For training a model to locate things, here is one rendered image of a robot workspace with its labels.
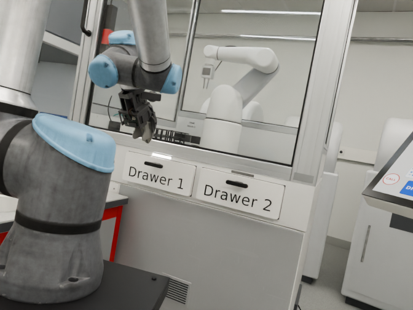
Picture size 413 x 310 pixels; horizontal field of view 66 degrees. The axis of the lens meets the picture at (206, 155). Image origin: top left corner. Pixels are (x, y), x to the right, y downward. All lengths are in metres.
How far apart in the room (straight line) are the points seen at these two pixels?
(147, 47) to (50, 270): 0.47
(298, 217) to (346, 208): 3.16
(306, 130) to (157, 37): 0.57
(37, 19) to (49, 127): 0.18
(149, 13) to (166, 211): 0.74
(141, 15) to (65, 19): 1.26
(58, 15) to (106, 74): 1.09
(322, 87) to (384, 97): 3.20
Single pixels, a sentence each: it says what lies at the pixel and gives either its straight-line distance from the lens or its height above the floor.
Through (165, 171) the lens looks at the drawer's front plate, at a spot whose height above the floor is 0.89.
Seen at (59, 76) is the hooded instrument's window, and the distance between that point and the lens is 1.91.
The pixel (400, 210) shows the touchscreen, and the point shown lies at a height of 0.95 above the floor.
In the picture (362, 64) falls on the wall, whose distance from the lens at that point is 4.33.
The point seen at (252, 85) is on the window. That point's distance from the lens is 1.12.
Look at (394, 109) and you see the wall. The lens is 4.23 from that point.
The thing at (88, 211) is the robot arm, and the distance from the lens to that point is 0.47.
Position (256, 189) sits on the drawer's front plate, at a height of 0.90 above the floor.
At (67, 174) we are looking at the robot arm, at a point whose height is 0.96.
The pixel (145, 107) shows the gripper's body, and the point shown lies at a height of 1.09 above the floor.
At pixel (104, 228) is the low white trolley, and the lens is 1.22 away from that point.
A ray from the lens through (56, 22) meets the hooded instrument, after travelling 1.87.
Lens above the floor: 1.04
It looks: 4 degrees down
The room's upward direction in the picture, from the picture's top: 10 degrees clockwise
